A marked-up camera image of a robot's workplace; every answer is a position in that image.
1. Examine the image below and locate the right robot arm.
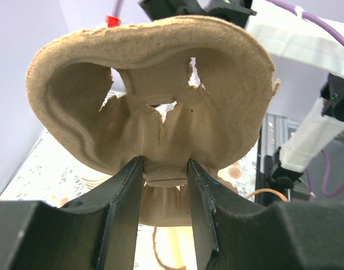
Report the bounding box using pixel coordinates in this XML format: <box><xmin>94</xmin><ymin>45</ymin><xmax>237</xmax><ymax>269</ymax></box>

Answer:
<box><xmin>140</xmin><ymin>1</ymin><xmax>344</xmax><ymax>178</ymax></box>

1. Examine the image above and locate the black metal base rail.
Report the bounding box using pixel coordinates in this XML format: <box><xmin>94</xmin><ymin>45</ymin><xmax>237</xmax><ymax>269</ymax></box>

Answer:
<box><xmin>255</xmin><ymin>114</ymin><xmax>300</xmax><ymax>200</ymax></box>

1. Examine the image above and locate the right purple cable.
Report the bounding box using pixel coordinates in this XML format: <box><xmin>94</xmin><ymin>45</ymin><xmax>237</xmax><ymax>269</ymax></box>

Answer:
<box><xmin>266</xmin><ymin>0</ymin><xmax>344</xmax><ymax>197</ymax></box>

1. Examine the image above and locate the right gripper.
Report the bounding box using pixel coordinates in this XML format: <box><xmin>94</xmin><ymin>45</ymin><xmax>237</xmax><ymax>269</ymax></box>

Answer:
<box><xmin>139</xmin><ymin>0</ymin><xmax>257</xmax><ymax>28</ymax></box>

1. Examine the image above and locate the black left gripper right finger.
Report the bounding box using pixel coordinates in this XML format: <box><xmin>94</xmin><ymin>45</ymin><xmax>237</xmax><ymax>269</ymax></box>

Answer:
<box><xmin>187</xmin><ymin>160</ymin><xmax>344</xmax><ymax>269</ymax></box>

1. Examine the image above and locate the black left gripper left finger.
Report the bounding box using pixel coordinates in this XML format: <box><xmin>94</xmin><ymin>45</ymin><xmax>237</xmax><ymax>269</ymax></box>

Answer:
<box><xmin>0</xmin><ymin>157</ymin><xmax>144</xmax><ymax>269</ymax></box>

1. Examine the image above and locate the brown paper bag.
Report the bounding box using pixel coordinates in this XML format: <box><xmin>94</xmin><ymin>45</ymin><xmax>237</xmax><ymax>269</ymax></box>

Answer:
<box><xmin>152</xmin><ymin>227</ymin><xmax>196</xmax><ymax>269</ymax></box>

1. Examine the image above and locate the single brown pulp carrier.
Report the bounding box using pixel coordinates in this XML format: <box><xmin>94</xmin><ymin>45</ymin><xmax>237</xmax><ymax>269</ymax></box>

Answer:
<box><xmin>26</xmin><ymin>15</ymin><xmax>279</xmax><ymax>227</ymax></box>

